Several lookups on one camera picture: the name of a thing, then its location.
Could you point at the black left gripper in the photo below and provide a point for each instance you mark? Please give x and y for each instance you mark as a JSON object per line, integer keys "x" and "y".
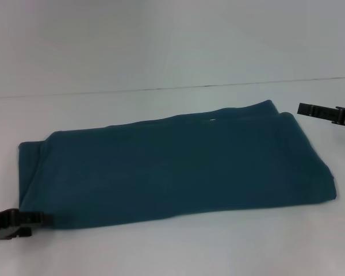
{"x": 1, "y": 225}

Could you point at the teal blue t-shirt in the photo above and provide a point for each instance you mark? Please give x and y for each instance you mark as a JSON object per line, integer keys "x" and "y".
{"x": 172, "y": 166}

